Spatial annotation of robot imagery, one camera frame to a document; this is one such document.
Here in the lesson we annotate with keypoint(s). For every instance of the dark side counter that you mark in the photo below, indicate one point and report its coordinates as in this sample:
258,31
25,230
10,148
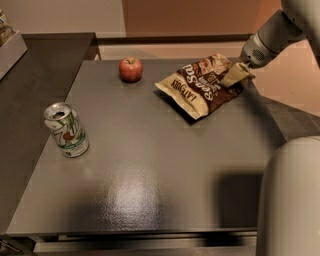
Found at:
42,76

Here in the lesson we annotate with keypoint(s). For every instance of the red apple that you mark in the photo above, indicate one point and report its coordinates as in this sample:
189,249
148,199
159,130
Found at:
130,69

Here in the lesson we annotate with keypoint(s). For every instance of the brown chip bag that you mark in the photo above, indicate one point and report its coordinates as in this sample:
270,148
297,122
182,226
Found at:
197,87

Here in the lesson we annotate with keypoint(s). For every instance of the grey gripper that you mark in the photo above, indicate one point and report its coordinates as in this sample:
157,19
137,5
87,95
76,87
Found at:
254,54

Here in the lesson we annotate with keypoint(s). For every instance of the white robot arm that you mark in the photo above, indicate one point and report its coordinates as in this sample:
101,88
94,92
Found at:
289,208

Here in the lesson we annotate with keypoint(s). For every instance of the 7up soda can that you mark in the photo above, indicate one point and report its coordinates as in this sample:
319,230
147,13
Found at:
65,128

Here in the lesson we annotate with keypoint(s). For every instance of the white box on counter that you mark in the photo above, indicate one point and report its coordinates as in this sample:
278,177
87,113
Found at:
10,52

